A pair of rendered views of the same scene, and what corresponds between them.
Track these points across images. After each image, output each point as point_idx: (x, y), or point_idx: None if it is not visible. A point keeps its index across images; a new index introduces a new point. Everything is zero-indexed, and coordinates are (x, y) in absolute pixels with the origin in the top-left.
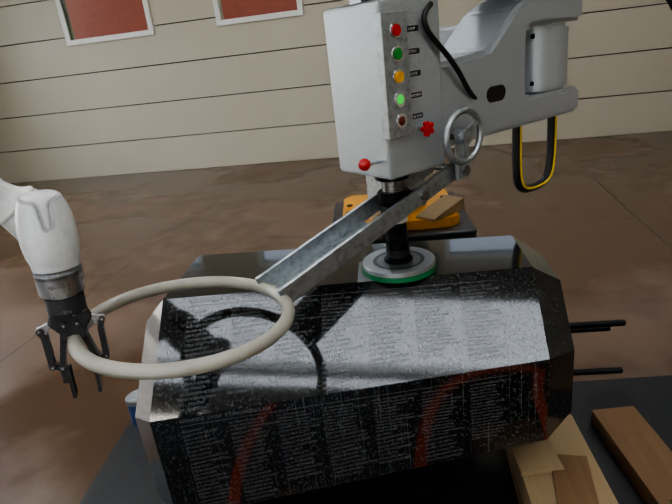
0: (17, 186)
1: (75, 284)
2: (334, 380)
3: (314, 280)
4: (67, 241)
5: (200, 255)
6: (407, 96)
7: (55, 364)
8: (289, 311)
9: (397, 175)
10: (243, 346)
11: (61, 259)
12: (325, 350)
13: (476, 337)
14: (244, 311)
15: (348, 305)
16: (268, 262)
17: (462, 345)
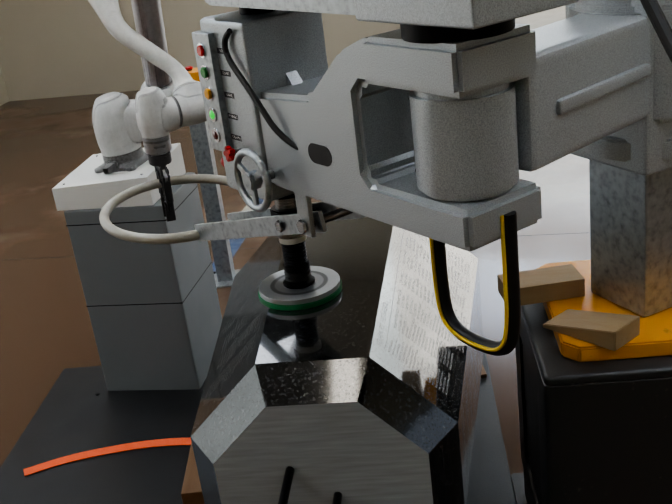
0: (186, 79)
1: (149, 149)
2: (224, 329)
3: (211, 235)
4: (142, 122)
5: None
6: (218, 114)
7: None
8: (162, 235)
9: (229, 185)
10: (113, 227)
11: (141, 131)
12: (241, 307)
13: (220, 377)
14: (276, 245)
15: None
16: (356, 229)
17: (218, 374)
